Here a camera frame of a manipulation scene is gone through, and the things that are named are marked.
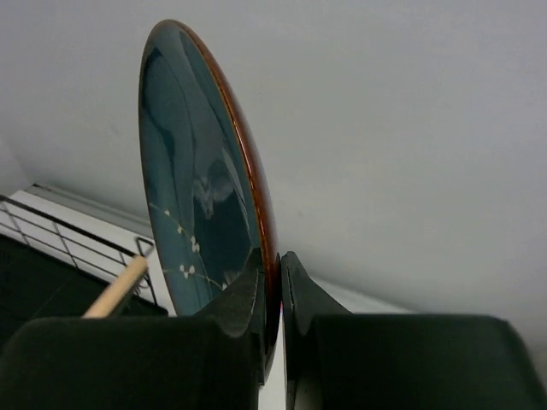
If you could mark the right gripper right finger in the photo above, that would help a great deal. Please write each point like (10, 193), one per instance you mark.
(336, 359)

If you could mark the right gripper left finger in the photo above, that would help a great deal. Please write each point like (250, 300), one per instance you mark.
(211, 360)

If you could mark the teal plate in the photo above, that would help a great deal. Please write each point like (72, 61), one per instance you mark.
(207, 196)

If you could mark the right wooden rack handle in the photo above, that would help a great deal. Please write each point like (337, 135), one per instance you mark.
(116, 294)

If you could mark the black wire dish rack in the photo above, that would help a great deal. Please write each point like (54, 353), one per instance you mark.
(50, 267)

